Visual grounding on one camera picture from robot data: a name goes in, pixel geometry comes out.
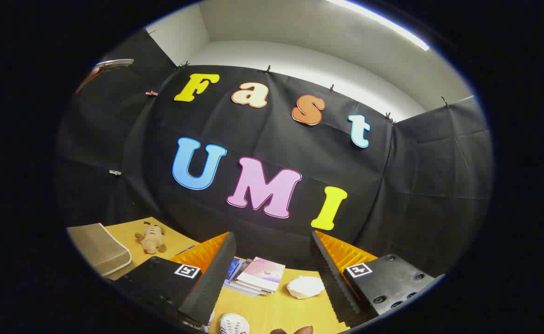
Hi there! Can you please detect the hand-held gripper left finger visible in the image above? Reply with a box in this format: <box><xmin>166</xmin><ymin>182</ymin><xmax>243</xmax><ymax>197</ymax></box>
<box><xmin>114</xmin><ymin>231</ymin><xmax>237</xmax><ymax>328</ymax></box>

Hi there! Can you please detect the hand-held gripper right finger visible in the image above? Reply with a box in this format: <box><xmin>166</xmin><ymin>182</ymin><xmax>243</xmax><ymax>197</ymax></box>
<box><xmin>310</xmin><ymin>231</ymin><xmax>446</xmax><ymax>328</ymax></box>

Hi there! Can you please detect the white plush toy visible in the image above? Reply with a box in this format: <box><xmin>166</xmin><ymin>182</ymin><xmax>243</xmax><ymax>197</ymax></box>
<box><xmin>287</xmin><ymin>276</ymin><xmax>326</xmax><ymax>300</ymax></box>

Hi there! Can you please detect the black backdrop cloth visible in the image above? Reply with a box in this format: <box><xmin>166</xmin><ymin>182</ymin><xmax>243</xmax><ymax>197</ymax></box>
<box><xmin>56</xmin><ymin>28</ymin><xmax>493</xmax><ymax>279</ymax></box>

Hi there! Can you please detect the pale blue book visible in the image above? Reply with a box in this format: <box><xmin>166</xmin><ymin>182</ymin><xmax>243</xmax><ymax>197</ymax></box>
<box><xmin>223</xmin><ymin>277</ymin><xmax>269</xmax><ymax>297</ymax></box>

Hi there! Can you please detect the tan plush animal toy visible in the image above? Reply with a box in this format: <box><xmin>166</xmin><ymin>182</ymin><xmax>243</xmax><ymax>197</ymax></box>
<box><xmin>135</xmin><ymin>222</ymin><xmax>168</xmax><ymax>255</ymax></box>

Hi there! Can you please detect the white canvas shoe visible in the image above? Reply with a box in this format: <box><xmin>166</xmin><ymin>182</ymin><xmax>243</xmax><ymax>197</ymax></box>
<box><xmin>219</xmin><ymin>313</ymin><xmax>250</xmax><ymax>334</ymax></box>

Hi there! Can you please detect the pink cover book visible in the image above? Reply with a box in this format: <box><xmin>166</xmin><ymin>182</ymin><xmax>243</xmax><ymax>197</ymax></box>
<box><xmin>236</xmin><ymin>257</ymin><xmax>286</xmax><ymax>294</ymax></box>

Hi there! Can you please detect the smartphone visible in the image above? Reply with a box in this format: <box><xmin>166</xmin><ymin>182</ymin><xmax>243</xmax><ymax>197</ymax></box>
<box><xmin>95</xmin><ymin>58</ymin><xmax>134</xmax><ymax>71</ymax></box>

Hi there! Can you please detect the beige fabric storage box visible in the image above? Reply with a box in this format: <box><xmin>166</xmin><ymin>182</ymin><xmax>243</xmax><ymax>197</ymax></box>
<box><xmin>67</xmin><ymin>223</ymin><xmax>133</xmax><ymax>278</ymax></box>

